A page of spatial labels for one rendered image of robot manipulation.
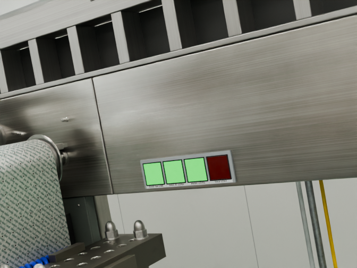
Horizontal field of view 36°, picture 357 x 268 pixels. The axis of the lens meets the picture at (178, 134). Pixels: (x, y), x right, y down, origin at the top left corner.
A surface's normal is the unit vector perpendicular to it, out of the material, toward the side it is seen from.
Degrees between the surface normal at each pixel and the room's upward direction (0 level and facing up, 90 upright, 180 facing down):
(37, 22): 90
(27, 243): 90
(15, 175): 90
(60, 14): 90
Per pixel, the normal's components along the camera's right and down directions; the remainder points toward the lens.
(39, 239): 0.81, -0.11
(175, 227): -0.56, 0.14
